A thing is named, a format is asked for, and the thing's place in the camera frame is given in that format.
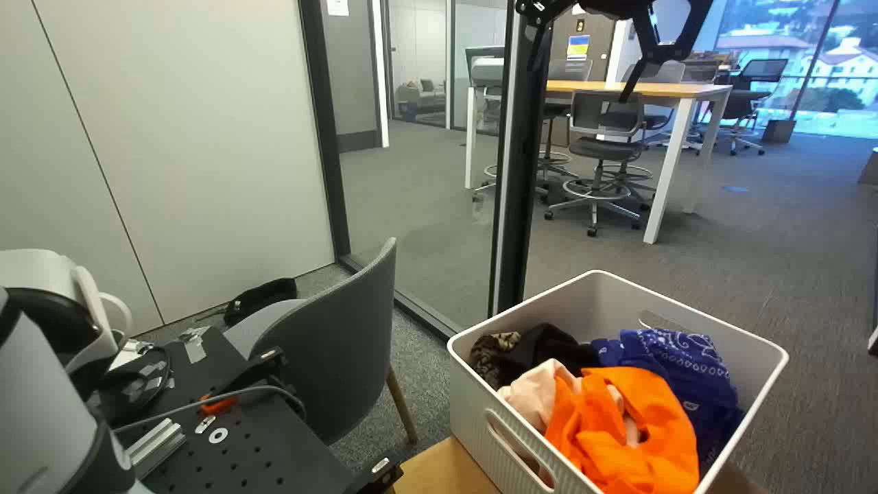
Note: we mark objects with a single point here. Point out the glass door white frame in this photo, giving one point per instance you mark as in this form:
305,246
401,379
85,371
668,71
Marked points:
380,71

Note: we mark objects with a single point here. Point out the peach cloth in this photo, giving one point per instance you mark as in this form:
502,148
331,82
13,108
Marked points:
530,393

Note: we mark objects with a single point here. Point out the black door frame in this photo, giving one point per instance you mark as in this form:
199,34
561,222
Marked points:
324,139

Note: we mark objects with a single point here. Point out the black glass wall post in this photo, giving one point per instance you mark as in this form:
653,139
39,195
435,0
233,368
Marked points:
516,183

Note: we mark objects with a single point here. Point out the black labelled box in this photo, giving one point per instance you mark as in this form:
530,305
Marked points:
133,386

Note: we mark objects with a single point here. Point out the blue cloth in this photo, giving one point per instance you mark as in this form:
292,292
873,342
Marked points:
688,361

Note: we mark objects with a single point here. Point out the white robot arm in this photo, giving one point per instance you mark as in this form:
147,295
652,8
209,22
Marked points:
36,413

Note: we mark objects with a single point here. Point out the wooden top office table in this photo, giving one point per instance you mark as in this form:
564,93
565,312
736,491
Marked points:
640,89

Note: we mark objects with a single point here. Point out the white plastic basket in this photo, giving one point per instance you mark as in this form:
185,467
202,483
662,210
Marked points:
476,401

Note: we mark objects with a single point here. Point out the dark mesh office chair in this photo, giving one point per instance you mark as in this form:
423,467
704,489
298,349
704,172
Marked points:
759,71

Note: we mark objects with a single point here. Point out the grey swivel office chair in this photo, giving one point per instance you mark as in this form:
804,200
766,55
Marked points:
605,124

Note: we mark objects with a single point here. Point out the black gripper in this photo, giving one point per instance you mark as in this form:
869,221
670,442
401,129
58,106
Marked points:
618,6

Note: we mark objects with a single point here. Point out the grey plastic chair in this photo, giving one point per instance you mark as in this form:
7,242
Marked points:
339,347

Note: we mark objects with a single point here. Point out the orange cloth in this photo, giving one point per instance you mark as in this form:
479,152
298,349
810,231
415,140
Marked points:
631,428

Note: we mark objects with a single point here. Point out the dark brown cloth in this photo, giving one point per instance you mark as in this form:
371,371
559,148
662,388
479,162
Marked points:
511,353

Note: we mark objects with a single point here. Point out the black perforated robot table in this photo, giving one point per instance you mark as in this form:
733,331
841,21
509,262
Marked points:
257,449

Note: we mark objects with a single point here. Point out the silver aluminium profile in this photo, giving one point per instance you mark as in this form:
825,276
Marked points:
151,442

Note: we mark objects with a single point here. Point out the wooden stand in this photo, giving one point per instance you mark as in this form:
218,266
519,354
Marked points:
441,471

